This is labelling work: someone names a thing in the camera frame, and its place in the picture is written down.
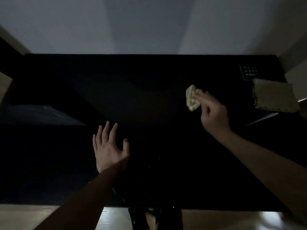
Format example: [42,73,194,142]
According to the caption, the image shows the person's right hand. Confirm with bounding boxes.
[193,89,231,140]

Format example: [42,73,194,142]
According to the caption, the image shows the person's left hand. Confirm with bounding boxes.
[92,121,130,174]

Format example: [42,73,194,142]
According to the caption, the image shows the yellow checkered cloth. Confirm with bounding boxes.
[185,84,203,112]

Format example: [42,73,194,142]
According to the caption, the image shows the plain grey cleaning cloth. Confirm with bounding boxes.
[252,78,300,113]

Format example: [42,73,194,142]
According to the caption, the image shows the person's right forearm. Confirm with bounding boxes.
[216,130,307,224]

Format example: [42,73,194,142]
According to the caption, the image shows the person's left forearm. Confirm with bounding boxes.
[33,165,126,230]

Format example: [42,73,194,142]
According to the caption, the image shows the black table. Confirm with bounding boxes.
[0,54,307,212]

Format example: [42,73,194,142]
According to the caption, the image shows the beige wooden panel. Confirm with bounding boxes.
[0,72,13,107]

